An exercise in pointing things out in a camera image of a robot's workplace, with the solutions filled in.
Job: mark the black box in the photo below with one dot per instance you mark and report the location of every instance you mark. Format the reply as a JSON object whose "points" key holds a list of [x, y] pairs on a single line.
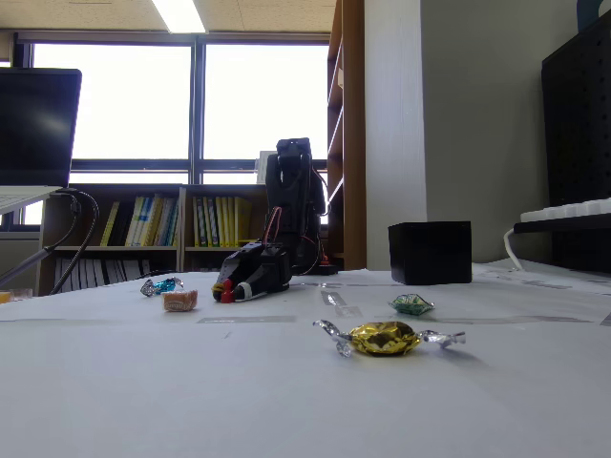
{"points": [[429, 253]]}

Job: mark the gold wrapped candy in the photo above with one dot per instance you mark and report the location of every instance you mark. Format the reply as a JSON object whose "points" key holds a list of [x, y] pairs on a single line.
{"points": [[384, 338]]}

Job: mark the low wooden bookshelf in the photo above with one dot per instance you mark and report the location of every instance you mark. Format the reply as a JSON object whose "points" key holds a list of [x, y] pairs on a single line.
{"points": [[183, 224]]}

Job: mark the tall wooden bookshelf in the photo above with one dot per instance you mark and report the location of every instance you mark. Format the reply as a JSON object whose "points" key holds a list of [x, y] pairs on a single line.
{"points": [[353, 143]]}

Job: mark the thin yellow book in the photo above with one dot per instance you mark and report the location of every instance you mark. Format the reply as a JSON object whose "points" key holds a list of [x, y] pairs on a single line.
{"points": [[110, 224]]}

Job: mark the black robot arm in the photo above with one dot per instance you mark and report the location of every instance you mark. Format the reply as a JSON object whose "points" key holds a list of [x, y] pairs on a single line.
{"points": [[291, 200]]}

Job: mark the laptop with dark screen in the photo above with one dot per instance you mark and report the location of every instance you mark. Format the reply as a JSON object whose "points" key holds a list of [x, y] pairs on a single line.
{"points": [[38, 124]]}

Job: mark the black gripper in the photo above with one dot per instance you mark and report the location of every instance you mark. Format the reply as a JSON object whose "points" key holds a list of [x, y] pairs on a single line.
{"points": [[249, 273]]}

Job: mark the black pegboard panel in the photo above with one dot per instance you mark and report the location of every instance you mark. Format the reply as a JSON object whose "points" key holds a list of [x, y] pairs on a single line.
{"points": [[577, 119]]}

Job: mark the small red pawn piece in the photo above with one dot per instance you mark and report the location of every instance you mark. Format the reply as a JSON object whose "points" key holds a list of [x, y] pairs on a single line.
{"points": [[227, 297]]}

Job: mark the ceiling light panel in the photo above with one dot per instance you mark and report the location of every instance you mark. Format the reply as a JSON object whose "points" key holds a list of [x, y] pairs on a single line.
{"points": [[181, 16]]}

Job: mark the blue wrapped candy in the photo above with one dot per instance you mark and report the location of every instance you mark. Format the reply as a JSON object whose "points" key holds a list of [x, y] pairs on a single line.
{"points": [[164, 285]]}

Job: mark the white paper table cover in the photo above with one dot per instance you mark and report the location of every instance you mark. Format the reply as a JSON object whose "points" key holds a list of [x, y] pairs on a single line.
{"points": [[238, 381]]}

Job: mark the white sign card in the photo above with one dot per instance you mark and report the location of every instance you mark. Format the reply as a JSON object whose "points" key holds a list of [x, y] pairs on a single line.
{"points": [[261, 169]]}

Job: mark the black window frame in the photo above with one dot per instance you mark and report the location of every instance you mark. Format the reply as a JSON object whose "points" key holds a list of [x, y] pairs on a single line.
{"points": [[198, 95]]}

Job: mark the dark teal object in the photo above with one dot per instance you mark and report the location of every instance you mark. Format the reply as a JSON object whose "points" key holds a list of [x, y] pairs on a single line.
{"points": [[589, 14]]}

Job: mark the green wrapped candy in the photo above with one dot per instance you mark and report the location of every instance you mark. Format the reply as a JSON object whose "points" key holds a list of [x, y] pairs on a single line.
{"points": [[410, 305]]}

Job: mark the brown caramel candy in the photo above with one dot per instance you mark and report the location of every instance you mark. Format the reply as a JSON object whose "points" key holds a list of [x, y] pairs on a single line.
{"points": [[179, 300]]}

